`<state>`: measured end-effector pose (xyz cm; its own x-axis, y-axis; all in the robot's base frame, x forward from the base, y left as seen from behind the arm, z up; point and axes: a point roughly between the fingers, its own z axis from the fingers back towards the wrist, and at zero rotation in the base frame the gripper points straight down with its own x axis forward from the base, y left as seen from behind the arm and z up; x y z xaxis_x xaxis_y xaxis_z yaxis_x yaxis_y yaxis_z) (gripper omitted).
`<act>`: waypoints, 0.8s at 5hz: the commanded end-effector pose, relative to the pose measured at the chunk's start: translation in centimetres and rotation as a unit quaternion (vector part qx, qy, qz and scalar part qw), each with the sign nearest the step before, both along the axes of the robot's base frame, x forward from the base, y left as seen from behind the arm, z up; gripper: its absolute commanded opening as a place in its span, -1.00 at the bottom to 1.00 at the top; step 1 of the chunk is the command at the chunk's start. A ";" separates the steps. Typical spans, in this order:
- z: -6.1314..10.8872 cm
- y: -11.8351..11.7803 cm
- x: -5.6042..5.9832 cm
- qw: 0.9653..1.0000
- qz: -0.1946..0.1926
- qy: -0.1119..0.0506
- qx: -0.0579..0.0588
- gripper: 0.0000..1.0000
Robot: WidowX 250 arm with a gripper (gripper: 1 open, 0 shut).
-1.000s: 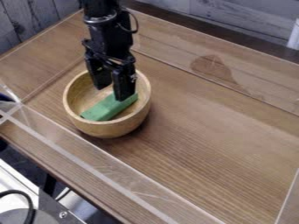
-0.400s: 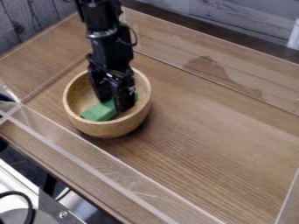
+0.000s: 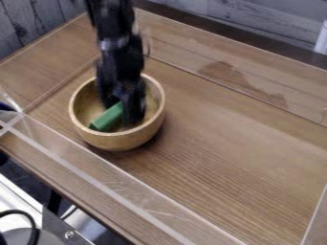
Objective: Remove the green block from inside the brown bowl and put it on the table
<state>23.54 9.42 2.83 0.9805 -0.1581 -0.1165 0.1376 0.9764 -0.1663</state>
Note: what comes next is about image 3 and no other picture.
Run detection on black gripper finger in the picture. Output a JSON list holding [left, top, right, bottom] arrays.
[[96, 79, 120, 109], [122, 86, 146, 125]]

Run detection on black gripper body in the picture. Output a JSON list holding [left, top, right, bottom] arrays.
[[96, 34, 145, 93]]

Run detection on green rectangular block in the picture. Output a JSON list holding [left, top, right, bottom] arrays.
[[90, 102, 123, 132]]

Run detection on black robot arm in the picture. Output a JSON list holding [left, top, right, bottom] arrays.
[[83, 0, 146, 126]]

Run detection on brown wooden bowl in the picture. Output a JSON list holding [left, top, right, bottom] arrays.
[[68, 74, 166, 151]]

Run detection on clear acrylic front barrier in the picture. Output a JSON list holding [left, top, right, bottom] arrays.
[[0, 92, 247, 245]]

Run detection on black table leg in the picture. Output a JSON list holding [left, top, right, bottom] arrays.
[[47, 190, 63, 214]]

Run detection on grey metal bracket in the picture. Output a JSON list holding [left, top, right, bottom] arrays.
[[39, 208, 95, 245]]

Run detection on black cable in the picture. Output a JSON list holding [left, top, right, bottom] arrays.
[[0, 209, 42, 245]]

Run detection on white post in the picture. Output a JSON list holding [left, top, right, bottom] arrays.
[[314, 20, 327, 55]]

